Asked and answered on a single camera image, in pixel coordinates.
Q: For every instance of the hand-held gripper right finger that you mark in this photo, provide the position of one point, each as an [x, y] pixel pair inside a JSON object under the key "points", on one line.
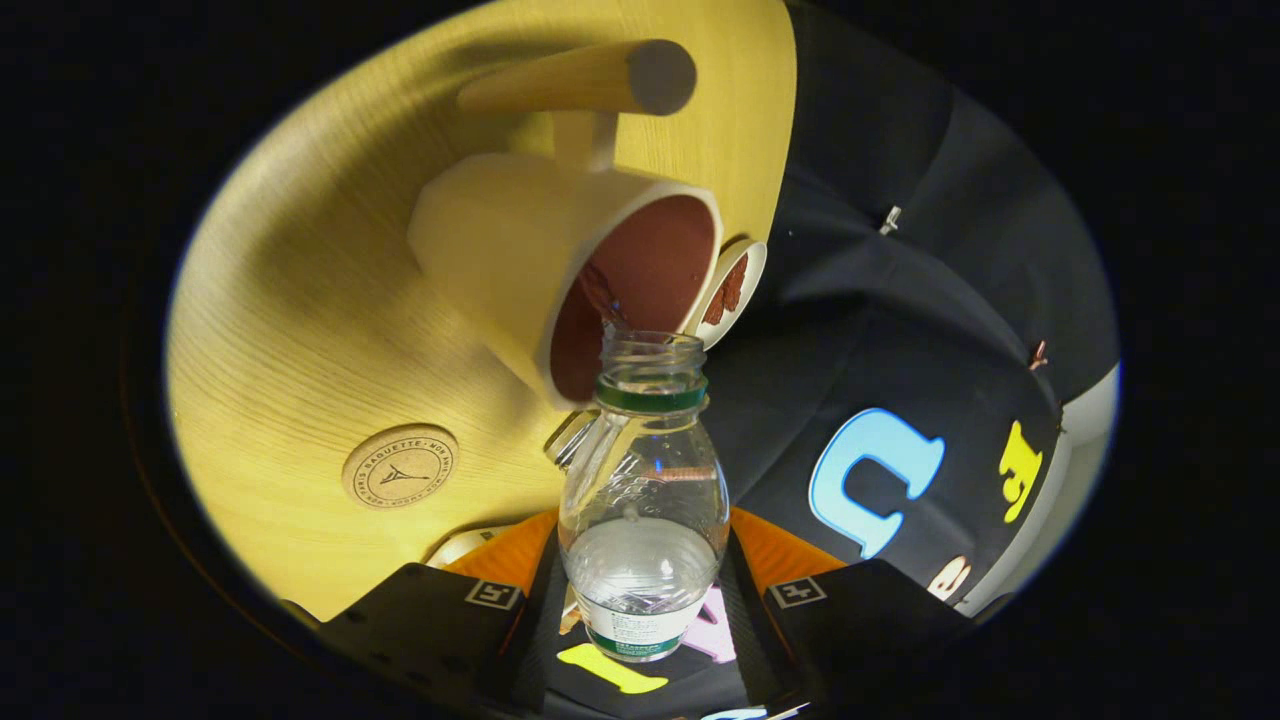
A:
{"points": [[745, 640]]}

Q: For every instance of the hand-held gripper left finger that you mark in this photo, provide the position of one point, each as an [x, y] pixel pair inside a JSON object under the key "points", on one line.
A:
{"points": [[520, 650]]}

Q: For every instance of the clear plastic juice bottle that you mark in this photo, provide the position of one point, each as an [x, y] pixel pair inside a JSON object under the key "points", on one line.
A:
{"points": [[645, 500]]}

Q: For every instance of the round cork coaster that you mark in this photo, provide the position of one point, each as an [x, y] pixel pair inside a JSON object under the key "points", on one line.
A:
{"points": [[400, 468]]}

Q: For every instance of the white toaster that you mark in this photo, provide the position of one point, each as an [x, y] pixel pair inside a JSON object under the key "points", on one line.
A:
{"points": [[465, 545]]}

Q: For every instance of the ribbed drinking glass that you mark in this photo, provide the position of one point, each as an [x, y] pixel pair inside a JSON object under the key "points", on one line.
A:
{"points": [[572, 440]]}

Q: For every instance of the red sausage slice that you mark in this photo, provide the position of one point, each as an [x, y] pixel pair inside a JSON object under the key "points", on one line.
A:
{"points": [[730, 290]]}

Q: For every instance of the black backdrop cloth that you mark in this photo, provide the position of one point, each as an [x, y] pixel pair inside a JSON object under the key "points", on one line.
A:
{"points": [[850, 300]]}

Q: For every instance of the small white plate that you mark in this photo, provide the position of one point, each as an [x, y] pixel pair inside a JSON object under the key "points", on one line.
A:
{"points": [[752, 275]]}

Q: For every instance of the copper cloth clip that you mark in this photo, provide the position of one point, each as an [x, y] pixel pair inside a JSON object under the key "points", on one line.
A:
{"points": [[1038, 355]]}

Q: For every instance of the wooden table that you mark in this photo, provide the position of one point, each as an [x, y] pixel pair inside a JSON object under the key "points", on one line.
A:
{"points": [[250, 300]]}

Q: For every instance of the silver cloth clip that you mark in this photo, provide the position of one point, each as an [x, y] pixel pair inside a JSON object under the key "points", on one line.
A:
{"points": [[890, 218]]}

